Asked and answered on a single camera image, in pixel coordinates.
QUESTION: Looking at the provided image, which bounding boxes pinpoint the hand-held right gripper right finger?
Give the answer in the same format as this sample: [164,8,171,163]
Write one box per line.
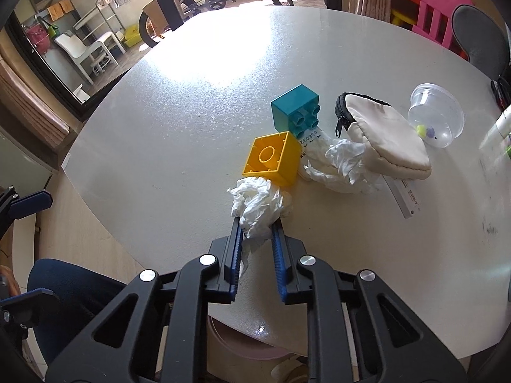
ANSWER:
[271,223,468,383]

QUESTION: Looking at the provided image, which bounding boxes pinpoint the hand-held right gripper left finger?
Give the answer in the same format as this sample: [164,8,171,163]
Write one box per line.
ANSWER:
[45,216,244,383]

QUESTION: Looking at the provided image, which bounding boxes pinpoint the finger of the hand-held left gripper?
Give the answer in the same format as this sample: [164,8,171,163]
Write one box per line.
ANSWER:
[0,185,54,240]
[0,287,61,330]

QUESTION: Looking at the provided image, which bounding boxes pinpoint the white tissue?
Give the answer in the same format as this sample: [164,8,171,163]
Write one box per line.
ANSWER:
[227,176,293,278]
[304,139,384,195]

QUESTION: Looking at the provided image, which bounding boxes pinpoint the person's leg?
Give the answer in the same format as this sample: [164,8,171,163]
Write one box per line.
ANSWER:
[26,259,132,368]

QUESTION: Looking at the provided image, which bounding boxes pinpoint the yellow toy building block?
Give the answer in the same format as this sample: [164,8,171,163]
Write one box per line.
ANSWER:
[242,131,303,187]

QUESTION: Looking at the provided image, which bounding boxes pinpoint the pink striped curtain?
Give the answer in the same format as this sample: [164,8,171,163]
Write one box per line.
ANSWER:
[0,60,72,148]

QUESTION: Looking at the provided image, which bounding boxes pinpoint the beige slipper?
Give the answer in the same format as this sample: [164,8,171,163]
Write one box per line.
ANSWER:
[271,353,310,383]

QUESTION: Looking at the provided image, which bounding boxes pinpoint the white printed paper label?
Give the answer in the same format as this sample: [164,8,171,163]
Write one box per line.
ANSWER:
[297,128,332,156]

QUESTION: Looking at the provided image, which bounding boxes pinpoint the teal toy building block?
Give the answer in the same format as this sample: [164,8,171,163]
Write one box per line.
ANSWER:
[271,84,321,138]

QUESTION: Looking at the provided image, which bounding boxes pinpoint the white plastic chair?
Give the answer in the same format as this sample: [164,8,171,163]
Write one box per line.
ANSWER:
[54,30,120,84]

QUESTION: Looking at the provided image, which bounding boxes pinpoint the beige zip pouch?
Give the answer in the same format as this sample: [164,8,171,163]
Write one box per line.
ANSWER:
[334,93,432,180]

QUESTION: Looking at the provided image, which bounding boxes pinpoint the red bag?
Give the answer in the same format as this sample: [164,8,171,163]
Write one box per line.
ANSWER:
[24,24,52,54]

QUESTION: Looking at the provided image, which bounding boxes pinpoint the white metal shelf rack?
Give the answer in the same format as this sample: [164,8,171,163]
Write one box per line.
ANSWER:
[74,2,127,54]

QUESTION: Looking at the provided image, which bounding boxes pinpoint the orange towel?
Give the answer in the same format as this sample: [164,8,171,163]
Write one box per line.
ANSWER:
[48,0,74,20]

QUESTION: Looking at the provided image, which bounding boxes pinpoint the yellow storage box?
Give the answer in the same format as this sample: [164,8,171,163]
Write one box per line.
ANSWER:
[124,24,142,46]

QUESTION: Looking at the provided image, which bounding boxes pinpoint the clear plastic bowl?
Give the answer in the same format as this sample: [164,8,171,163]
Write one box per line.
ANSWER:
[408,83,466,149]

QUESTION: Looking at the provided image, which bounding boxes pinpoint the silver bicycle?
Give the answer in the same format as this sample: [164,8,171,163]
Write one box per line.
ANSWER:
[138,0,296,49]

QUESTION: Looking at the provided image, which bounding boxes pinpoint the white squeeze tube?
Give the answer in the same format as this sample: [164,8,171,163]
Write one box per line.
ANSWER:
[481,106,511,152]

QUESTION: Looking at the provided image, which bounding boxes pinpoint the yellow plastic stool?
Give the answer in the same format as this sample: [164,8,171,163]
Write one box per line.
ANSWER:
[391,8,418,28]

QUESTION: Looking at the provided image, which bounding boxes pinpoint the black bundled item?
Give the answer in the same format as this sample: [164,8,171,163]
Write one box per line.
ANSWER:
[490,77,511,108]

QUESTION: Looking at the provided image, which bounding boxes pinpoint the dark grey sofa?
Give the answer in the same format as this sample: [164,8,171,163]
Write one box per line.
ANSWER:
[453,5,511,84]

